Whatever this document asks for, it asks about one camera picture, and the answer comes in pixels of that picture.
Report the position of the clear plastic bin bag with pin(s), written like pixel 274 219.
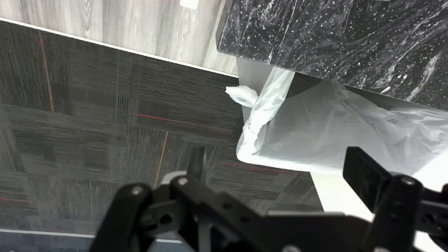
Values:
pixel 326 126

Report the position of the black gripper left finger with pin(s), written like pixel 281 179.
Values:
pixel 134 210

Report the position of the grey trash bin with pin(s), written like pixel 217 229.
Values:
pixel 340 196

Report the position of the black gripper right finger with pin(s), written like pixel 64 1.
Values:
pixel 396 204

